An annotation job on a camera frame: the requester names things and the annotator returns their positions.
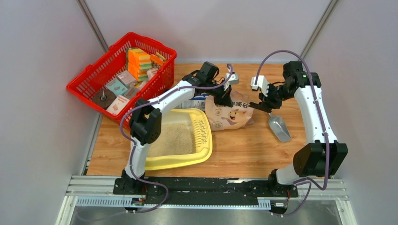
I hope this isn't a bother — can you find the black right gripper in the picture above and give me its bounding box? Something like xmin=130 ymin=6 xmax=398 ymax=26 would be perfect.
xmin=258 ymin=82 xmax=293 ymax=110

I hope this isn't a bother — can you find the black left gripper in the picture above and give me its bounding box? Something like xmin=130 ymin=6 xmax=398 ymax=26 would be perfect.
xmin=205 ymin=80 xmax=234 ymax=108

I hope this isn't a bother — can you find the pink cat litter bag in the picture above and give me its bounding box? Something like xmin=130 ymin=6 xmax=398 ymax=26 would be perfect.
xmin=205 ymin=90 xmax=254 ymax=131

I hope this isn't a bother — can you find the metal litter scoop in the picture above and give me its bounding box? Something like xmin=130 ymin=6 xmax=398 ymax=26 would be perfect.
xmin=268 ymin=113 xmax=291 ymax=143

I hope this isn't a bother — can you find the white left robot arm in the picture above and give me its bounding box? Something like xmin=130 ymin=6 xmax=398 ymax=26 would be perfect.
xmin=121 ymin=61 xmax=234 ymax=195

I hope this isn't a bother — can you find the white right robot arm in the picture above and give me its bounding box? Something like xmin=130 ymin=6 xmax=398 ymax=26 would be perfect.
xmin=249 ymin=61 xmax=348 ymax=196

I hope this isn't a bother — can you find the yellow plastic litter box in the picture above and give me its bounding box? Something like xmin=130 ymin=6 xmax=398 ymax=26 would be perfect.
xmin=126 ymin=108 xmax=213 ymax=175

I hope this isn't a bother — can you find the grey pink small box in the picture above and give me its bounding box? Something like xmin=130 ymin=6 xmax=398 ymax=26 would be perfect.
xmin=116 ymin=70 xmax=138 ymax=87

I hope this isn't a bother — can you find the teal small box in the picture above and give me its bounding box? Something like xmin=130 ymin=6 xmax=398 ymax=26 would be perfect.
xmin=105 ymin=78 xmax=128 ymax=96

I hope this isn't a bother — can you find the blue chips bag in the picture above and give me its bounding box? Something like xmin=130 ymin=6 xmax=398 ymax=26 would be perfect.
xmin=175 ymin=95 xmax=208 ymax=111

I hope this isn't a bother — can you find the orange yellow sponge pack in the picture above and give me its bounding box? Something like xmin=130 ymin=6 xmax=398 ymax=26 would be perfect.
xmin=126 ymin=48 xmax=152 ymax=82

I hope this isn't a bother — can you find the red plastic basket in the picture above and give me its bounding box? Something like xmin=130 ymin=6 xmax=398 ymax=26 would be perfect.
xmin=66 ymin=32 xmax=177 ymax=129

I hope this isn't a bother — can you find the brown round disc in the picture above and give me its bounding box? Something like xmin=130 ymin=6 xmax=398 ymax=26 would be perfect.
xmin=92 ymin=90 xmax=116 ymax=109

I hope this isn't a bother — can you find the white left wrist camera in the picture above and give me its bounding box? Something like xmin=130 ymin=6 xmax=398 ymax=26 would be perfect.
xmin=224 ymin=72 xmax=239 ymax=90

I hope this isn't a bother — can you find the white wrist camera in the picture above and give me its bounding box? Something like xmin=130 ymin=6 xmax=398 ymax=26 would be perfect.
xmin=250 ymin=75 xmax=270 ymax=97
xmin=224 ymin=72 xmax=239 ymax=90

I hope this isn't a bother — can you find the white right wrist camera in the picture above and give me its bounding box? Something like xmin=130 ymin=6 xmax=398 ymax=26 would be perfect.
xmin=250 ymin=75 xmax=270 ymax=97

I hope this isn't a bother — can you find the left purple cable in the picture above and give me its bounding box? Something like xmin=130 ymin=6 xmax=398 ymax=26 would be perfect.
xmin=119 ymin=63 xmax=234 ymax=215

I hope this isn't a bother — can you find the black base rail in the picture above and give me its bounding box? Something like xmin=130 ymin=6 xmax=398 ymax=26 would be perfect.
xmin=113 ymin=177 xmax=298 ymax=206

